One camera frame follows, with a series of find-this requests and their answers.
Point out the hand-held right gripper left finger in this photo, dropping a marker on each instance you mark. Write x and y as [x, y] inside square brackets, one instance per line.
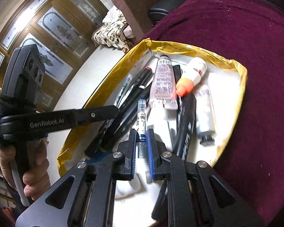
[132, 151]

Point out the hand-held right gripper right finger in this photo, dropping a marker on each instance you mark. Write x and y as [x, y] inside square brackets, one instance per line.
[149, 151]

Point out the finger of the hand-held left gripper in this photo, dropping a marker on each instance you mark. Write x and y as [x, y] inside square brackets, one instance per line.
[97, 114]

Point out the black pen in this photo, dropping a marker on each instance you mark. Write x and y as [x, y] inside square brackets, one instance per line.
[101, 137]

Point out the black marker with red tip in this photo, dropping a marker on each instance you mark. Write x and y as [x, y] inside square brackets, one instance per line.
[125, 115]

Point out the clear teal pen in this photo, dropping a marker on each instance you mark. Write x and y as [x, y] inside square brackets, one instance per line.
[123, 89]

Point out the clear gel pen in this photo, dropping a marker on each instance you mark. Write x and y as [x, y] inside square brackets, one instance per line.
[141, 115]

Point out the white cream tube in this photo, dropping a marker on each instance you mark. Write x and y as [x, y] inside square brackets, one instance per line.
[204, 113]

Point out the white glue stick orange cap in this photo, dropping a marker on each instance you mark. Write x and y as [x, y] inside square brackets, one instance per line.
[194, 71]

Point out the white box with yellow tape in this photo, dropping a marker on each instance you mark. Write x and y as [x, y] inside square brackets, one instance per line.
[223, 87]

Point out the person's left hand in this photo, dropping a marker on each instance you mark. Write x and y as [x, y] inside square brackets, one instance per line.
[37, 179]

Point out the wooden cabinet with glass doors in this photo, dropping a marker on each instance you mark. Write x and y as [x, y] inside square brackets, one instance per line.
[49, 28]

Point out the printed blanket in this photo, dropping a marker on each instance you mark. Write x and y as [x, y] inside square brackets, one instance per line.
[111, 35]

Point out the brown armchair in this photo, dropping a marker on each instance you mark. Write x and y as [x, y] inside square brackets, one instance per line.
[137, 4]

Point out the black leather sofa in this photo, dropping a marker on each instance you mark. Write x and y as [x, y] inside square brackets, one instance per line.
[161, 9]

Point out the maroon tablecloth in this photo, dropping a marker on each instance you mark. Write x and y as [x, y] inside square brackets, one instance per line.
[250, 40]

